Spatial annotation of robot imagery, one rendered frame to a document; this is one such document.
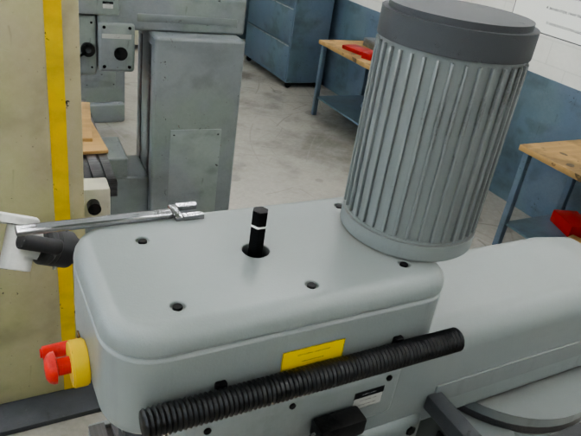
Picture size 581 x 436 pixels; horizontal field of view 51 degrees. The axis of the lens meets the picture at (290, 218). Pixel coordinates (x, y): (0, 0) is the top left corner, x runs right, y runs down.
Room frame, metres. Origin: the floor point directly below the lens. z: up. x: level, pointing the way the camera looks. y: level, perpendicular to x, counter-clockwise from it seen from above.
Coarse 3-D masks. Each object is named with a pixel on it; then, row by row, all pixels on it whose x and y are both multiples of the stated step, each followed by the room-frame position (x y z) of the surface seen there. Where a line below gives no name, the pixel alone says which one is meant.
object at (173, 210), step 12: (180, 204) 0.76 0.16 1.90; (192, 204) 0.77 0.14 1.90; (96, 216) 0.69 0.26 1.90; (108, 216) 0.70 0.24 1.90; (120, 216) 0.70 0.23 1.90; (132, 216) 0.71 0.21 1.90; (144, 216) 0.71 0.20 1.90; (156, 216) 0.72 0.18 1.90; (168, 216) 0.73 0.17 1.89; (180, 216) 0.73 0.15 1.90; (192, 216) 0.74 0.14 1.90; (24, 228) 0.64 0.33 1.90; (36, 228) 0.64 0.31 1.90; (48, 228) 0.65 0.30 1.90; (60, 228) 0.65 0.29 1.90; (72, 228) 0.66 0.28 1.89
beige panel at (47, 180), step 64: (0, 0) 2.06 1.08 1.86; (64, 0) 2.17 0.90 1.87; (0, 64) 2.05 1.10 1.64; (64, 64) 2.17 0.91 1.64; (0, 128) 2.04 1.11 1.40; (64, 128) 2.16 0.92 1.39; (0, 192) 2.03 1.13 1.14; (64, 192) 2.15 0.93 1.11; (0, 320) 2.00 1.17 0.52; (64, 320) 2.14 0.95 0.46; (0, 384) 1.99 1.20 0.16; (64, 384) 2.13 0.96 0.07
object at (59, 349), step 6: (60, 342) 0.65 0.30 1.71; (66, 342) 0.65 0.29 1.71; (42, 348) 0.63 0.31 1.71; (48, 348) 0.63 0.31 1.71; (54, 348) 0.64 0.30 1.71; (60, 348) 0.64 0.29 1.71; (42, 354) 0.62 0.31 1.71; (54, 354) 0.63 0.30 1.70; (60, 354) 0.63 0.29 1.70; (66, 354) 0.64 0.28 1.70
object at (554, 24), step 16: (528, 0) 5.74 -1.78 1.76; (544, 0) 5.60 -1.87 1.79; (560, 0) 5.46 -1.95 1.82; (576, 0) 5.33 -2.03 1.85; (528, 16) 5.69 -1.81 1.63; (544, 16) 5.55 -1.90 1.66; (560, 16) 5.41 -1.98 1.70; (576, 16) 5.29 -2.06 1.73; (544, 32) 5.51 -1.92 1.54; (560, 32) 5.37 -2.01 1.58; (576, 32) 5.24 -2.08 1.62
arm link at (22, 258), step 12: (12, 228) 1.09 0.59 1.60; (12, 240) 1.07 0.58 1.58; (24, 240) 1.05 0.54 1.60; (36, 240) 1.07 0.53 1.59; (48, 240) 1.09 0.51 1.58; (60, 240) 1.12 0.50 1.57; (12, 252) 1.06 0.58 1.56; (24, 252) 1.07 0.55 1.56; (36, 252) 1.09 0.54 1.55; (48, 252) 1.08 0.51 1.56; (60, 252) 1.10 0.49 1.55; (0, 264) 1.05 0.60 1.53; (12, 264) 1.04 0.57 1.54; (24, 264) 1.06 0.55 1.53; (48, 264) 1.11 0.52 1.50
